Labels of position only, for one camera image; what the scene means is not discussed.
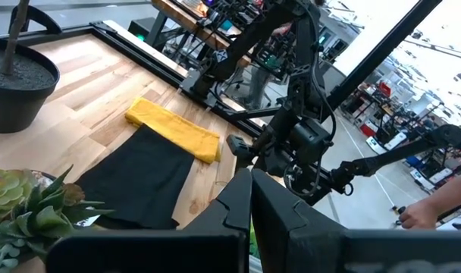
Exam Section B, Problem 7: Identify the leafy plant in black pot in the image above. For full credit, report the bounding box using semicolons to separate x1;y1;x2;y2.
0;0;61;134

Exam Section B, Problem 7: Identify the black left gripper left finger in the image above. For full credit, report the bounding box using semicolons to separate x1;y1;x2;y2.
183;168;253;233

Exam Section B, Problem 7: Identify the black box green light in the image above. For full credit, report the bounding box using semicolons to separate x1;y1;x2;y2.
127;17;167;49

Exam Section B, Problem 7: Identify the wooden workbench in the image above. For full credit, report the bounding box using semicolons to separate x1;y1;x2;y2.
150;0;254;67

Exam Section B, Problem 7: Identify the person's forearm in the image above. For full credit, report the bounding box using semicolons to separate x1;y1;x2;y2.
423;170;461;219

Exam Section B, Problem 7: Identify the yellow cloth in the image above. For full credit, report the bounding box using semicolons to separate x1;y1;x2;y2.
124;97;222;165

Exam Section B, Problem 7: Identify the succulent plant in bowl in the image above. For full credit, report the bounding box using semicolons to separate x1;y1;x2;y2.
0;165;114;273

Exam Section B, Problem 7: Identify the person's hand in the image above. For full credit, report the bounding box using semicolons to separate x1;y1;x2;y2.
399;199;441;231

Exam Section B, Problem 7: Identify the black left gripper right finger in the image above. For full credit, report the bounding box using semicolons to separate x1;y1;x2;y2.
252;168;346;273

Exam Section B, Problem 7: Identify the black cloth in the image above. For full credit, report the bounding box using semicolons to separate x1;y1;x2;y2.
74;124;196;231

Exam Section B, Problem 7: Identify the person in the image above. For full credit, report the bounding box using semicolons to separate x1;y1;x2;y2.
242;22;294;111

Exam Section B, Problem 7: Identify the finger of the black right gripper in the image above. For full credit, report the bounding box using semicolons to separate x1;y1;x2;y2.
226;134;243;168
240;140;255;170

